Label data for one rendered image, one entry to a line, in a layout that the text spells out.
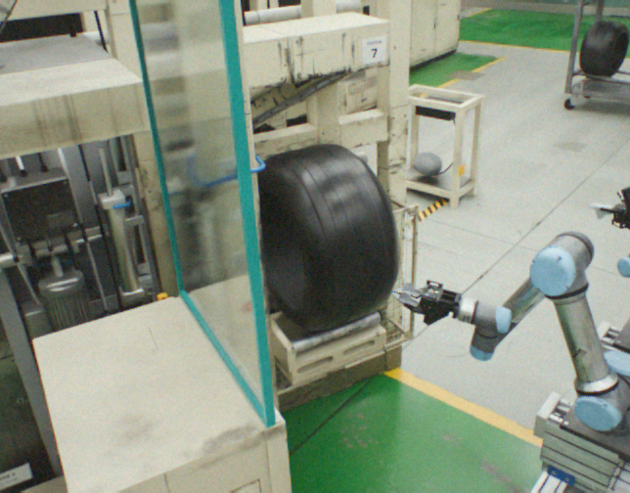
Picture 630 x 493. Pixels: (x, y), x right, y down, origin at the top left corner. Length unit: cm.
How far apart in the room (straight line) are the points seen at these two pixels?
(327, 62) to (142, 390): 119
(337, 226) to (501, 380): 178
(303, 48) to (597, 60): 545
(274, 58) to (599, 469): 160
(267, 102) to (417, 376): 171
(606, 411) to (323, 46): 133
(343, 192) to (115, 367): 79
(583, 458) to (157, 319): 138
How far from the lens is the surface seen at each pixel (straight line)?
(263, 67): 200
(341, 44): 212
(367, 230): 182
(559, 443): 225
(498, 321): 196
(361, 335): 214
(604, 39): 726
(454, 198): 494
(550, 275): 175
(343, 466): 290
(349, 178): 186
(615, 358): 205
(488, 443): 304
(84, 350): 156
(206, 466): 126
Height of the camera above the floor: 216
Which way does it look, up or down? 29 degrees down
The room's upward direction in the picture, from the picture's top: 3 degrees counter-clockwise
